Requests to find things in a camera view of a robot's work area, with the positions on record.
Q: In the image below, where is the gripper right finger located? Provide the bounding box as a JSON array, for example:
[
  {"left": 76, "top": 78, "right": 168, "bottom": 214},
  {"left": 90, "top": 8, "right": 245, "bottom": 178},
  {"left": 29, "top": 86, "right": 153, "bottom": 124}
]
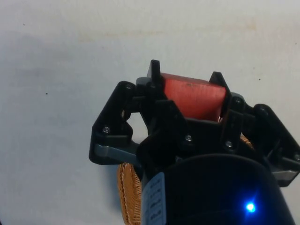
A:
[{"left": 208, "top": 71, "right": 300, "bottom": 188}]

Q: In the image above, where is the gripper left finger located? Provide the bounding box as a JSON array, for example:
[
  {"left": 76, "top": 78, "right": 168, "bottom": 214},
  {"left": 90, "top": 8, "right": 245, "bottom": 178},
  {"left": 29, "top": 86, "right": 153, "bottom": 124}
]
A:
[{"left": 89, "top": 60, "right": 195, "bottom": 170}]

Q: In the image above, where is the red cube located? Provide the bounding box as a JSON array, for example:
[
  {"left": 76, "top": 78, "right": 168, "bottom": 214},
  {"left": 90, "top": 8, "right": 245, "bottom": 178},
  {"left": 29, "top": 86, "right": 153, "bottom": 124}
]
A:
[{"left": 160, "top": 72, "right": 227, "bottom": 123}]

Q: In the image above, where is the wicker basket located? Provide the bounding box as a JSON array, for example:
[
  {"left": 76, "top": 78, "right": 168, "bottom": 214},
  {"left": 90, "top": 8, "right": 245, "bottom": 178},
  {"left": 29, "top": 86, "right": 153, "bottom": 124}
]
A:
[{"left": 116, "top": 135, "right": 255, "bottom": 225}]

